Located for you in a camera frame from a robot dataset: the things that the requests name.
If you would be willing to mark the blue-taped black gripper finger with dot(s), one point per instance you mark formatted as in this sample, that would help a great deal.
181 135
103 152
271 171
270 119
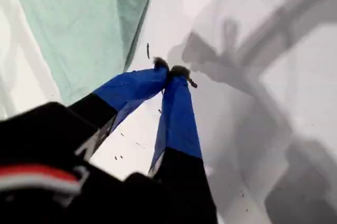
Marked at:
129 88
179 129

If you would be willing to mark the pale green T-shirt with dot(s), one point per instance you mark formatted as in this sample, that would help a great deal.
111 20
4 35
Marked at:
79 24

